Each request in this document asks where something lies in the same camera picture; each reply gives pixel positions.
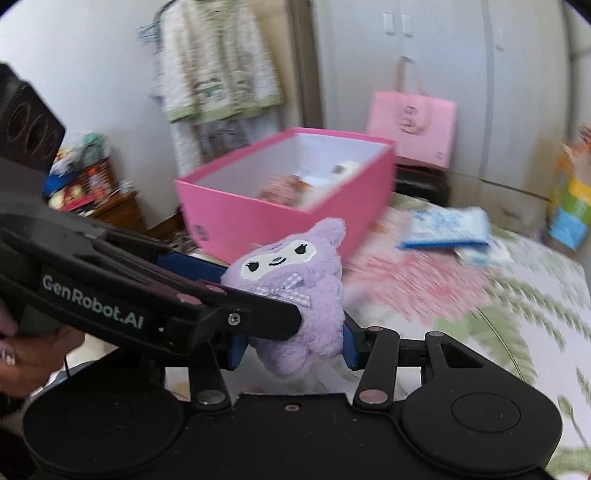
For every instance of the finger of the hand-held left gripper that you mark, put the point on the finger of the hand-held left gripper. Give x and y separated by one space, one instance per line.
258 316
194 270

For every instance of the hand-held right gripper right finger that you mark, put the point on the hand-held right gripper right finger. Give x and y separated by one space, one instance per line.
352 344

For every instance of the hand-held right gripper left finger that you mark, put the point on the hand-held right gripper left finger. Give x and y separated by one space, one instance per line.
238 353

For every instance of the purple plush toy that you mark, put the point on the purple plush toy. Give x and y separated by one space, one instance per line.
300 318

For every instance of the pink cardboard box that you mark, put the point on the pink cardboard box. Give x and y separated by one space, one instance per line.
231 217

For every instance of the pink plush toy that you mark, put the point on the pink plush toy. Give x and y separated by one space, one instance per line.
281 189

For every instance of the blue white tissue pack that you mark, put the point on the blue white tissue pack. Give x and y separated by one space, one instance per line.
443 228

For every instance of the person's left hand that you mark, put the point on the person's left hand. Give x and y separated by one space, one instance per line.
32 360

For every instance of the brown wooden cabinet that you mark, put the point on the brown wooden cabinet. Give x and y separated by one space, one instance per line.
120 212

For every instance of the clutter of small toys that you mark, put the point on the clutter of small toys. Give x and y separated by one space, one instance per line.
85 170

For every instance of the floral blanket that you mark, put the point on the floral blanket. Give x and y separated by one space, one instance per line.
461 300

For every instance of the white pajama pants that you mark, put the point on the white pajama pants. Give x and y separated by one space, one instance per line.
207 143

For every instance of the white plastic packet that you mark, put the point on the white plastic packet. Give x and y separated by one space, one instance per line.
487 256

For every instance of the black stool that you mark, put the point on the black stool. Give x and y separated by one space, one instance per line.
420 187

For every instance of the white green pajama top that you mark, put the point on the white green pajama top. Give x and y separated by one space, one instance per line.
217 69

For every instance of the pink paper bag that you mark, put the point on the pink paper bag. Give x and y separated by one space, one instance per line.
415 129

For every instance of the colourful gift bag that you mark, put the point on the colourful gift bag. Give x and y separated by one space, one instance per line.
570 203

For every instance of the grey wooden wardrobe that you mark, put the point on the grey wooden wardrobe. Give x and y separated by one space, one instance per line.
461 46

